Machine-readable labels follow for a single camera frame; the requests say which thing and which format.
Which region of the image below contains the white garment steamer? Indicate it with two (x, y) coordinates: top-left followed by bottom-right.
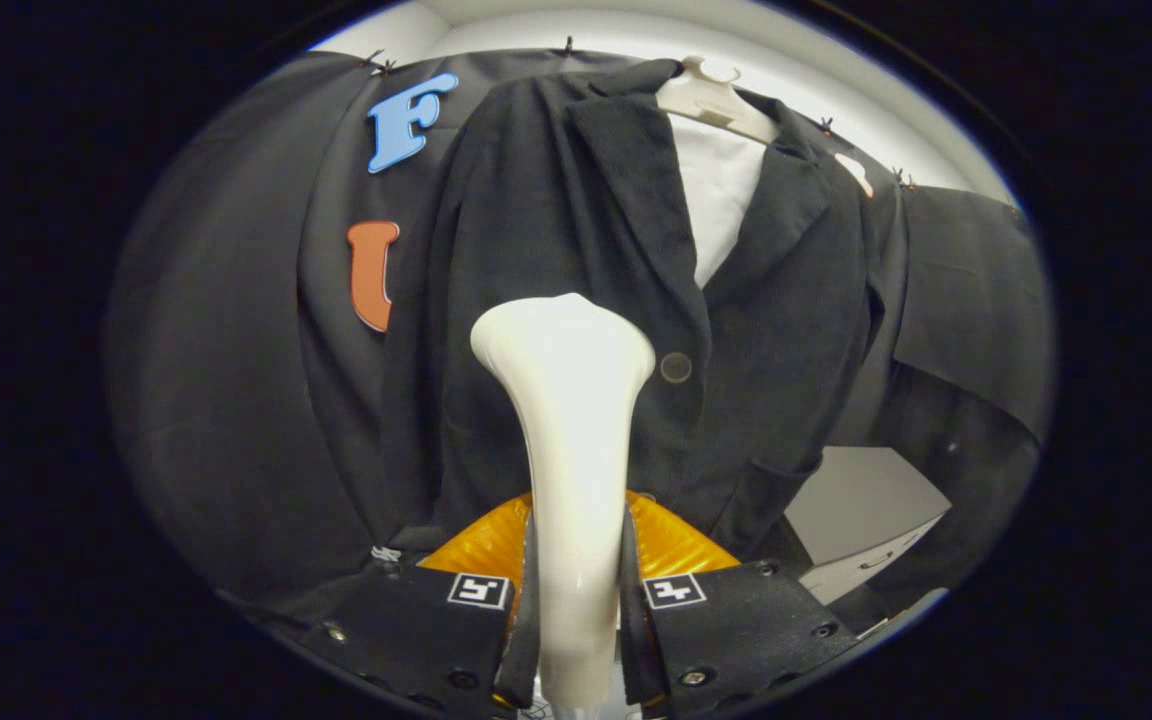
(470, 292), (657, 716)

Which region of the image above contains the grey cabinet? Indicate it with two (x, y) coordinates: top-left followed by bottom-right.
(784, 446), (952, 606)

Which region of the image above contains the black backdrop cloth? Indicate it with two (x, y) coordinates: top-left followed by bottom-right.
(106, 45), (1057, 631)

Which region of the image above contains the white shirt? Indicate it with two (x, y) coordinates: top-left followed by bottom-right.
(666, 112), (767, 291)

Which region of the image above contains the black blazer jacket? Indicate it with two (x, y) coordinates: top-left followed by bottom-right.
(381, 58), (887, 561)

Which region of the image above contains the white clothes hanger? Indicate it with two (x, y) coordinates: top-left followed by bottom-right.
(654, 55), (782, 146)

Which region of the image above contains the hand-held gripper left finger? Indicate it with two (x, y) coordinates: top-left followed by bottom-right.
(301, 490), (543, 719)

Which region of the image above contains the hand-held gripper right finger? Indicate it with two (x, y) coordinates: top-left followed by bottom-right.
(618, 490), (862, 713)

